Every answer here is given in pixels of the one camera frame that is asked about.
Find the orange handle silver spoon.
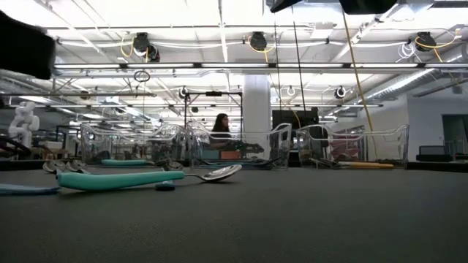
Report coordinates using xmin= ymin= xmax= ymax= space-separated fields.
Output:
xmin=309 ymin=158 xmax=395 ymax=170

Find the white humanoid robot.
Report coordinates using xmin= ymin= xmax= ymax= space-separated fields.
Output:
xmin=7 ymin=101 xmax=40 ymax=148

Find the ceiling light strip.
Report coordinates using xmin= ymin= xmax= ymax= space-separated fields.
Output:
xmin=53 ymin=62 xmax=468 ymax=69

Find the white building column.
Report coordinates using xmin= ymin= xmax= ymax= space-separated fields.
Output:
xmin=242 ymin=75 xmax=273 ymax=161

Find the black monitor screen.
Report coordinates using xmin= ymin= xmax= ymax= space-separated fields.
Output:
xmin=272 ymin=109 xmax=320 ymax=129

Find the clear plastic bin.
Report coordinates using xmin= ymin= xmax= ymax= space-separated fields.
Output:
xmin=295 ymin=123 xmax=410 ymax=169
xmin=186 ymin=122 xmax=293 ymax=171
xmin=80 ymin=123 xmax=189 ymax=169

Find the person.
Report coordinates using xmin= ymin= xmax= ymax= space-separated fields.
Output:
xmin=208 ymin=113 xmax=237 ymax=150

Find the orange box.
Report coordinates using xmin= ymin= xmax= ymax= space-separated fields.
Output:
xmin=219 ymin=150 xmax=242 ymax=161

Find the black table mat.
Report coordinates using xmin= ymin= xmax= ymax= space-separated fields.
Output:
xmin=0 ymin=166 xmax=468 ymax=263

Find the black ceiling cable reel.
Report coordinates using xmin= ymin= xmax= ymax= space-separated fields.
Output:
xmin=415 ymin=31 xmax=437 ymax=53
xmin=131 ymin=31 xmax=162 ymax=63
xmin=249 ymin=31 xmax=268 ymax=53

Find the yellow hanging cable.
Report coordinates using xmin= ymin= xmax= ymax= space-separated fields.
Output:
xmin=341 ymin=10 xmax=378 ymax=158

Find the black camera rig frame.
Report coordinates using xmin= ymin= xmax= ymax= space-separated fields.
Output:
xmin=184 ymin=91 xmax=244 ymax=129

